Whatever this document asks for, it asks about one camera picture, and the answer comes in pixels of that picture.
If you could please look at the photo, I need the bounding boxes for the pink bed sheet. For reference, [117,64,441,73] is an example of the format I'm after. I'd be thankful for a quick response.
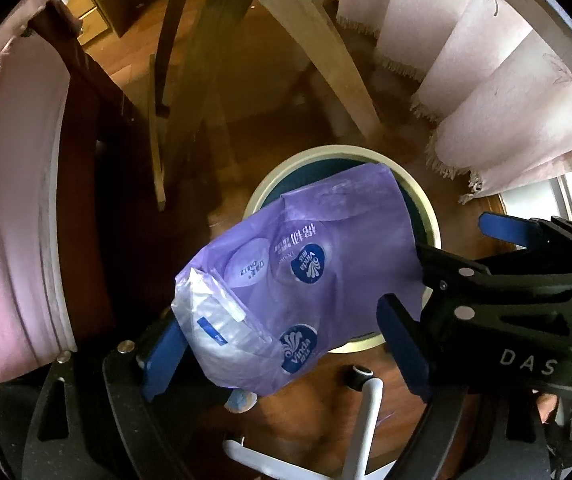
[0,34,76,383]

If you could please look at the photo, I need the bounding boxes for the white chair base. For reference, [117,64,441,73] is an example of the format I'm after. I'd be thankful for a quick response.
[223,363,389,479]

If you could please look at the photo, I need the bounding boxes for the wooden table leg frame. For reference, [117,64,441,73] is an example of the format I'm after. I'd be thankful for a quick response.
[152,0,385,210]

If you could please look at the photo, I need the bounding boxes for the round blue trash bin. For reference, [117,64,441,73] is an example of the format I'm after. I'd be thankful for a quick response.
[241,144,442,356]

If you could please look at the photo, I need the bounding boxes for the person's right hand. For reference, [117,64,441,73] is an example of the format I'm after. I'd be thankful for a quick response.
[536,393,558,424]

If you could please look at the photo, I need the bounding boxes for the purple tissue plastic bag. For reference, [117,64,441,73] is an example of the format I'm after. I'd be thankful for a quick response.
[172,164,424,396]

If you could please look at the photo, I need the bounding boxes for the wooden drawer cabinet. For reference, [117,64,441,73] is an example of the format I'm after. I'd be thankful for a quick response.
[67,0,112,47]

